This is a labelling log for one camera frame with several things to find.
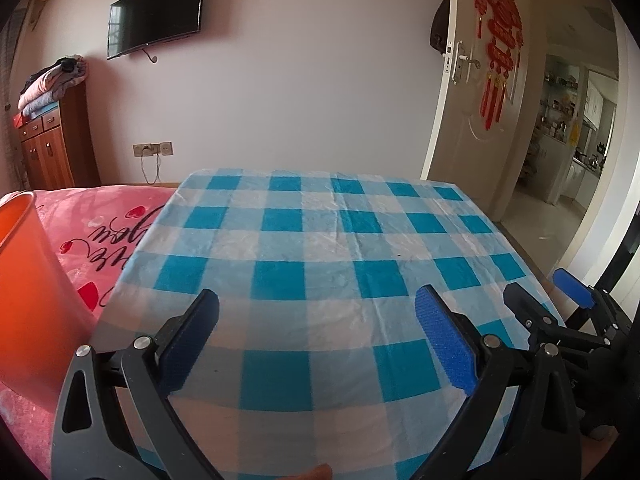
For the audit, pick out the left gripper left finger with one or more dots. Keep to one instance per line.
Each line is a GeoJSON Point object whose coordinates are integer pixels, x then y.
{"type": "Point", "coordinates": [91, 438]}

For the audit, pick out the white bedroom door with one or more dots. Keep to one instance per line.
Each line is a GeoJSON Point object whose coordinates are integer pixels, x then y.
{"type": "Point", "coordinates": [460, 150]}

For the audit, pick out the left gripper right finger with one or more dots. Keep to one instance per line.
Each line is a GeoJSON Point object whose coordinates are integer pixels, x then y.
{"type": "Point", "coordinates": [518, 419]}

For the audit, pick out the wall power outlet strip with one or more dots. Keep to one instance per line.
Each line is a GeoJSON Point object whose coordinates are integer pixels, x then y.
{"type": "Point", "coordinates": [153, 149]}

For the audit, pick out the folded blankets pile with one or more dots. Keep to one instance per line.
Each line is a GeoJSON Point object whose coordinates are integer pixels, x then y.
{"type": "Point", "coordinates": [49, 86]}

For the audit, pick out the wooden bed frame edge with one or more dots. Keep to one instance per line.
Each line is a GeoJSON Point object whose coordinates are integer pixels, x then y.
{"type": "Point", "coordinates": [172, 185]}

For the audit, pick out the red chinese knot decoration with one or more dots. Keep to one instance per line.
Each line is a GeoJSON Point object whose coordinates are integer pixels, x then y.
{"type": "Point", "coordinates": [500, 29]}

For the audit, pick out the orange plastic trash bucket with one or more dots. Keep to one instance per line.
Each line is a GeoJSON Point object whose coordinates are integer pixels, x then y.
{"type": "Point", "coordinates": [42, 318]}

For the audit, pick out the wooden dresser cabinet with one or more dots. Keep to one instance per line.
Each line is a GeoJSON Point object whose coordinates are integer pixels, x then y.
{"type": "Point", "coordinates": [57, 145]}

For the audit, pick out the silver door handle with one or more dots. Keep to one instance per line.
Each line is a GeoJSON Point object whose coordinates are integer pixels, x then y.
{"type": "Point", "coordinates": [462, 64]}

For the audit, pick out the blue white checkered blanket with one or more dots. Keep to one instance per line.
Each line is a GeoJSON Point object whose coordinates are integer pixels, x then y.
{"type": "Point", "coordinates": [317, 356]}

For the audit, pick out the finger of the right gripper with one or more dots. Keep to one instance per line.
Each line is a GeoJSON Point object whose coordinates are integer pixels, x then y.
{"type": "Point", "coordinates": [589, 299]}
{"type": "Point", "coordinates": [527, 310]}

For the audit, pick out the dark bag behind door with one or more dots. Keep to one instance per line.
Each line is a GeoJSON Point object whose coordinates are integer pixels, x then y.
{"type": "Point", "coordinates": [439, 27]}

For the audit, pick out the pink printed bedspread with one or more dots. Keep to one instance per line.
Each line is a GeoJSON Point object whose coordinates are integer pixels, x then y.
{"type": "Point", "coordinates": [93, 231]}

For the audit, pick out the wall mounted black television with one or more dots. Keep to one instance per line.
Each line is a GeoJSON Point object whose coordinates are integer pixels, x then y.
{"type": "Point", "coordinates": [136, 24]}

